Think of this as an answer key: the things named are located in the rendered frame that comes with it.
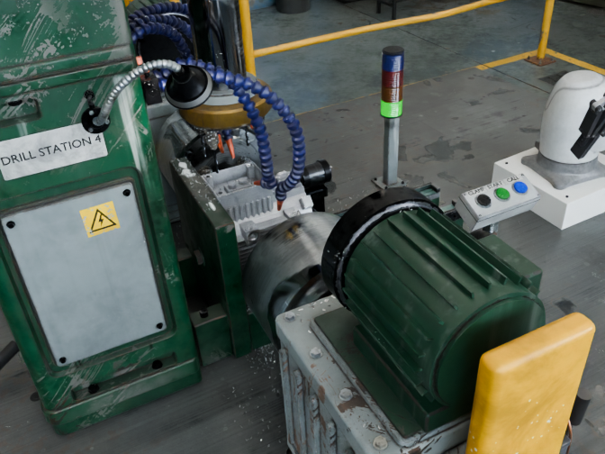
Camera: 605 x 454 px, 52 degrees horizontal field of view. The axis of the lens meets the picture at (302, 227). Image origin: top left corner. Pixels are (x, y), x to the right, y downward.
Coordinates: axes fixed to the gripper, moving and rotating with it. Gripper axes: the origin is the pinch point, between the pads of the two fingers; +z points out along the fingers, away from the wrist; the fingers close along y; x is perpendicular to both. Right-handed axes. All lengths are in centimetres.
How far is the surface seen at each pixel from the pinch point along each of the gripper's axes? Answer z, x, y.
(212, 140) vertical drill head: -1, -25, 73
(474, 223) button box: 12.6, 3.3, 25.5
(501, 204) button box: 10.3, 2.1, 18.5
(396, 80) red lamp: 23, -49, 11
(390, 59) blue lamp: 18, -52, 12
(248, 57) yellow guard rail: 157, -209, -21
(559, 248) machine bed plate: 36.0, 7.3, -9.3
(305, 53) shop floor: 258, -305, -120
